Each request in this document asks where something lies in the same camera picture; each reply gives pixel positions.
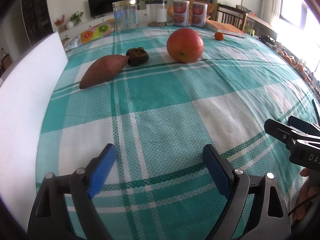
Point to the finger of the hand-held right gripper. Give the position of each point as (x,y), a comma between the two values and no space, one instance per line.
(280,130)
(303,125)

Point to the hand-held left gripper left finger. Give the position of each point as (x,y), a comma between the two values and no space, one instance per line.
(102,171)

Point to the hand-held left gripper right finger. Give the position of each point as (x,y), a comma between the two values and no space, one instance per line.
(217,172)

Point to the person's right hand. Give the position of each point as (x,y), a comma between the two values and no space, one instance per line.
(306,192)

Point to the basket of fruit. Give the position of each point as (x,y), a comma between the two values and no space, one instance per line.
(293,62)

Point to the teal checked tablecloth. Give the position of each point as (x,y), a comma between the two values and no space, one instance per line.
(160,100)

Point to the slim sweet potato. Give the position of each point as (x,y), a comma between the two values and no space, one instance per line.
(103,71)

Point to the wooden side desk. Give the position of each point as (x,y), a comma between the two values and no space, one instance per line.
(262,26)

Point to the white foam board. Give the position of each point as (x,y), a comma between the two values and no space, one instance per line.
(27,92)

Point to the small orange tangerine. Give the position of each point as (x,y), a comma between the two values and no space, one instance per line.
(219,36)

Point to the orange book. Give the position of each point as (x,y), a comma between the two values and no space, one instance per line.
(225,28)

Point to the dark brown water chestnut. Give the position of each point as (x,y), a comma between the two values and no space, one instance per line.
(137,56)

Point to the dark wooden chair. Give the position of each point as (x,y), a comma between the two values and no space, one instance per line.
(230,16)

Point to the large red-orange grapefruit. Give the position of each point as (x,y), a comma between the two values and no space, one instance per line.
(185,45)

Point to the white curtain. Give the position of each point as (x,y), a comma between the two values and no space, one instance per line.
(270,0)

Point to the clear plastic bag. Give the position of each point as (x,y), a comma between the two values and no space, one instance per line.
(72,42)

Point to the fruit-print pack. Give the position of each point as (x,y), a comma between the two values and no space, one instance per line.
(96,31)

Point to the orange-label white canister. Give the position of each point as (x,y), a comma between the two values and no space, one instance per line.
(199,15)
(180,13)

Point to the white television cabinet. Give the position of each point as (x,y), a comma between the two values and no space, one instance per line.
(85,27)

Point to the white round vase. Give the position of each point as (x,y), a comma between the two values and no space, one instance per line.
(70,25)

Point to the red flower arrangement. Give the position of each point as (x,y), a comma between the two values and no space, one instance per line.
(59,22)

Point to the leafy green potted plant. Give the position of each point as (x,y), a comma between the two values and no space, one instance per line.
(77,17)

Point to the glass jar with gold lid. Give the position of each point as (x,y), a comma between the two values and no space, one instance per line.
(125,16)

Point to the glass jar with white roll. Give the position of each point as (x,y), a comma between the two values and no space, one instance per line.
(157,13)

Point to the black television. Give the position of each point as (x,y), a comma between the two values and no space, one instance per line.
(108,3)

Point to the small potted plant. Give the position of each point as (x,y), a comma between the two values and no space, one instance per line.
(138,3)

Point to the dark tall cabinet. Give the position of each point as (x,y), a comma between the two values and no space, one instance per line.
(36,12)

